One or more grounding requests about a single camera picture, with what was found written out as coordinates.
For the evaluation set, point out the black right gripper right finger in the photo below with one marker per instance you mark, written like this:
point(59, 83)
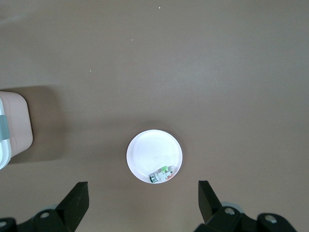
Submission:
point(212, 207)

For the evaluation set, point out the pale pink round plate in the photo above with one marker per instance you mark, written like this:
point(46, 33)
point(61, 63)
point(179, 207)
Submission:
point(152, 149)

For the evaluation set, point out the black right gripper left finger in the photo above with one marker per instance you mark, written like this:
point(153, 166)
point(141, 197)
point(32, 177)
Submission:
point(72, 207)

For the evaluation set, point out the white lidded storage box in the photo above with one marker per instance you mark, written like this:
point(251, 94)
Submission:
point(19, 125)

